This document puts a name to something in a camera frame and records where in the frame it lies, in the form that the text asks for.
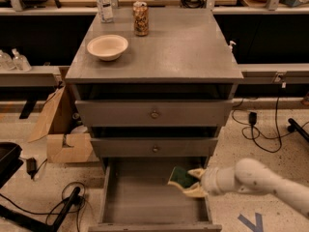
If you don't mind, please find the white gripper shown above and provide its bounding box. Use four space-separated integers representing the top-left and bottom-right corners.
183 167 239 198

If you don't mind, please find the green yellow sponge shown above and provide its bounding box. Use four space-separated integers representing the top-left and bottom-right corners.
167 166 199 190

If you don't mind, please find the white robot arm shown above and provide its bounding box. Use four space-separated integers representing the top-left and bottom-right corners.
183 159 309 218

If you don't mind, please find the grey open bottom drawer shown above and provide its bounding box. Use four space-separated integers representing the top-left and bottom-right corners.
88 157 222 232

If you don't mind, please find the grey top drawer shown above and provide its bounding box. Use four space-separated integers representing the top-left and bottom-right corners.
75 100 232 127

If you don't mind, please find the grey middle drawer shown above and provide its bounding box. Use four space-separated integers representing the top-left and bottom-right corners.
91 138 217 158

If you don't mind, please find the grey wooden drawer cabinet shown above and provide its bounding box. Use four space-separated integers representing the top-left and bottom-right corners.
65 6 244 173

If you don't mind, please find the black power adapter right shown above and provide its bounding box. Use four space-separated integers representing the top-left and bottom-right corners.
248 112 257 126

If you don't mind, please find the black power adapter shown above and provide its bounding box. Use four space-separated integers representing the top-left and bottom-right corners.
26 158 37 178
248 112 257 126

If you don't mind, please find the black stand leg right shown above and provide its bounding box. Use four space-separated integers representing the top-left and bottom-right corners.
288 118 309 142

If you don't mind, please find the open cardboard box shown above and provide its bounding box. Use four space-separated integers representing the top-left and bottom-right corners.
27 66 99 164

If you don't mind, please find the white pump dispenser top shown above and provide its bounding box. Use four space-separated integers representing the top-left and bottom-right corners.
229 41 237 51

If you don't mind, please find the white paper bowl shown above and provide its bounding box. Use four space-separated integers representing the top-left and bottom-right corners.
87 35 128 61

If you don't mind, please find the black power adapter left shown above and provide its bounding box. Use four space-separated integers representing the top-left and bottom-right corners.
26 158 37 178

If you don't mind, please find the patterned drink can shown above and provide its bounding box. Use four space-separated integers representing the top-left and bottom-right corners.
133 1 149 36

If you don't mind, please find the black bin left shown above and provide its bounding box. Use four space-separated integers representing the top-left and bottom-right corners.
0 142 23 188

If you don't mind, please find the black stand base left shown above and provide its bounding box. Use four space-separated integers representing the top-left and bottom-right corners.
0 187 82 232

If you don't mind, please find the clear plastic water bottle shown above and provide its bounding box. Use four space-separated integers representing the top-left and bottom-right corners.
97 0 113 23

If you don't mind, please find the right clear sanitizer bottle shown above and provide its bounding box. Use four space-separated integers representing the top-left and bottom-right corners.
12 48 32 72

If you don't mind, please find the clear sanitizer bottle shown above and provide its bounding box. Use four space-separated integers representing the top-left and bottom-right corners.
12 48 32 72
0 50 15 71

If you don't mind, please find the left clear sanitizer bottle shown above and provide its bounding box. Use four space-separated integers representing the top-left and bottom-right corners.
0 50 15 71

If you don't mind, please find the black floor cable right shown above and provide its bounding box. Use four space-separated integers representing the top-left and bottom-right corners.
231 84 309 154

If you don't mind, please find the black coiled cable left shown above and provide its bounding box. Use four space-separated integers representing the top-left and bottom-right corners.
0 181 89 232

